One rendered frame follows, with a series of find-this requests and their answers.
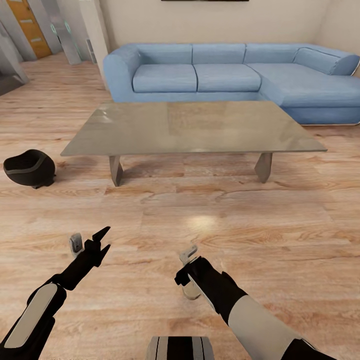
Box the cauldron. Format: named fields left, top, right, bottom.
left=3, top=149, right=55, bottom=189

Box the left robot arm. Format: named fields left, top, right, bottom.
left=0, top=226, right=111, bottom=360

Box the pillar candle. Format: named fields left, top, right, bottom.
left=182, top=281, right=200, bottom=300

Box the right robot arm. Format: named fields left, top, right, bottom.
left=174, top=245, right=337, bottom=360

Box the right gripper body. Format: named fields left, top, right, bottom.
left=176, top=263, right=191, bottom=287

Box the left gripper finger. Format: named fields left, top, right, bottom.
left=101, top=244, right=111, bottom=260
left=92, top=226, right=111, bottom=244

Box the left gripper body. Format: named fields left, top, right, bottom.
left=70, top=239, right=102, bottom=276

